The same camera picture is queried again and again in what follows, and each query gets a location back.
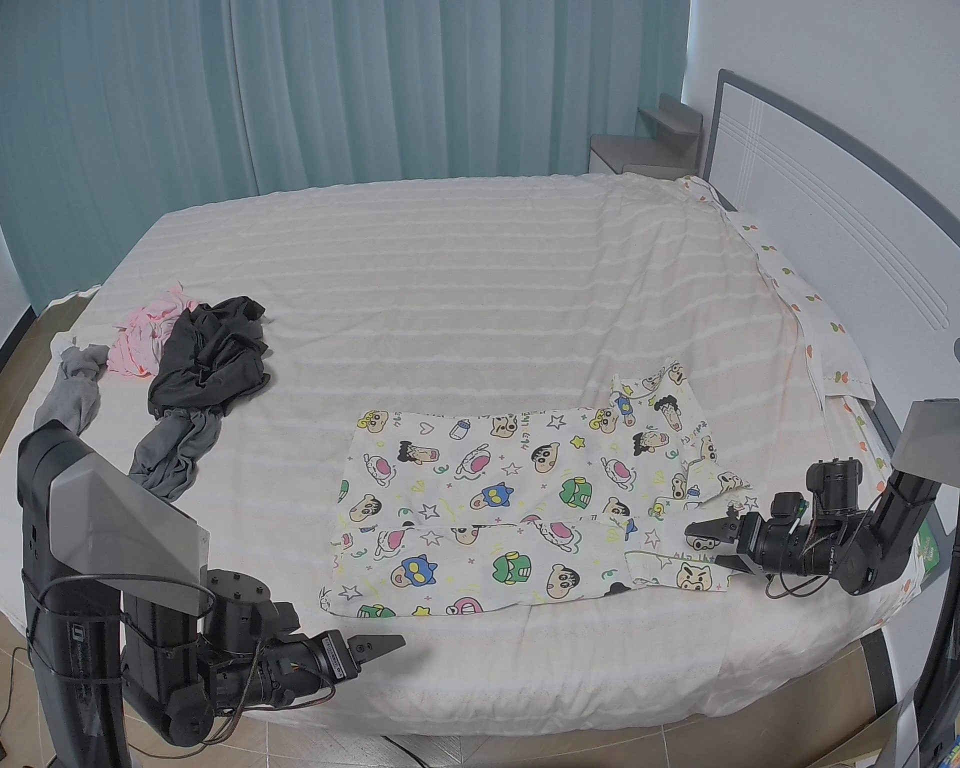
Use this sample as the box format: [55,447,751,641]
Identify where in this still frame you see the white wooden bedside table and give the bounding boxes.
[821,701,924,768]

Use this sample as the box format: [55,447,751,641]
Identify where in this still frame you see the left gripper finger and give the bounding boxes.
[349,634,407,669]

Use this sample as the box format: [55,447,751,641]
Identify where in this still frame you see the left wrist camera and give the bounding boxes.
[266,600,303,640]

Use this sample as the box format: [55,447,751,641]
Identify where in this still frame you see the black garment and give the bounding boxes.
[147,296,271,420]

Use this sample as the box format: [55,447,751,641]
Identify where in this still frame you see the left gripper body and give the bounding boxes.
[240,631,363,710]

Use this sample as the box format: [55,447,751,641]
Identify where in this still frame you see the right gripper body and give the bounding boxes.
[737,510,819,580]

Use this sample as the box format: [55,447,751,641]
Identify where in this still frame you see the white printed pyjama top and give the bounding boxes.
[321,358,753,620]

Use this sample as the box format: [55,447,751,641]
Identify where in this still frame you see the grey and white garment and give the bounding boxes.
[33,342,112,436]

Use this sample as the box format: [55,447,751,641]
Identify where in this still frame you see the white printed pillow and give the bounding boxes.
[678,174,740,211]
[731,210,875,402]

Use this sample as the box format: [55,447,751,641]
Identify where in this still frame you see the blue-green curtain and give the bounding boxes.
[0,0,691,309]

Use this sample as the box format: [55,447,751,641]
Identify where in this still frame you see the dark grey garment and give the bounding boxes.
[129,408,226,504]

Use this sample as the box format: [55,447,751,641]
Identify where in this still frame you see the pink garment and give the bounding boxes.
[108,281,200,380]

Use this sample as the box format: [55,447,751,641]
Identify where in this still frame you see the grey bedside table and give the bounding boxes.
[588,93,705,180]

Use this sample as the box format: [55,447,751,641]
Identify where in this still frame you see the bed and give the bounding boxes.
[0,69,960,732]

